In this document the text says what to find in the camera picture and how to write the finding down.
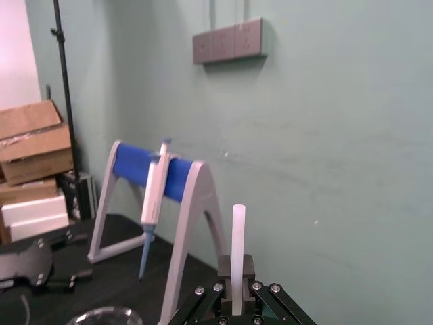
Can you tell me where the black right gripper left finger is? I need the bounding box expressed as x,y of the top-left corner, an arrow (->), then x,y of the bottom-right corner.
171,254 -> 235,325

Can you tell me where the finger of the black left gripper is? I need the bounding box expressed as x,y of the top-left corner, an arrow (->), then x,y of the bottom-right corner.
39,230 -> 89,252
32,269 -> 94,295

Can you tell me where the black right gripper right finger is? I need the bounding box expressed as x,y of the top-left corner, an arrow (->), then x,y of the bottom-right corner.
241,253 -> 319,325

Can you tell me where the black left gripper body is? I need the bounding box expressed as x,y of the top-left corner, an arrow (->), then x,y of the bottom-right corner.
0,236 -> 54,289

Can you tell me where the white stirring rod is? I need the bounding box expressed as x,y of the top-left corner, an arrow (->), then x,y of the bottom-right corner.
231,204 -> 246,316

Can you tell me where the white foam box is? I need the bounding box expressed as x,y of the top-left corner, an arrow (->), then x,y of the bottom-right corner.
0,194 -> 70,243

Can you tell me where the black equipment case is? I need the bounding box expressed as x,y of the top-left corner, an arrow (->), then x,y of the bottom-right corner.
56,171 -> 98,221

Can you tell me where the black table cloth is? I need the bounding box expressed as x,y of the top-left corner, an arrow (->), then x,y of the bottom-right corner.
0,213 -> 224,325

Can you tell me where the flat cardboard box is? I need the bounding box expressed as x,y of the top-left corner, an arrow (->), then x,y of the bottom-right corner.
0,177 -> 59,208

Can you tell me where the grey pipette stand blue bar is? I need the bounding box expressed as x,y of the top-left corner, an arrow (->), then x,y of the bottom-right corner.
87,140 -> 231,322

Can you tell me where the large open cardboard box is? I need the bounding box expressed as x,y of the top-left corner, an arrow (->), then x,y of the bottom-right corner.
0,100 -> 76,186

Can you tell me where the white and blue pipette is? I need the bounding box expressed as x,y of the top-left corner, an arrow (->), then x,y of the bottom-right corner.
137,137 -> 173,282

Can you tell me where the black tripod pole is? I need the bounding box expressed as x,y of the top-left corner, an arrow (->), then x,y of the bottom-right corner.
50,0 -> 85,219

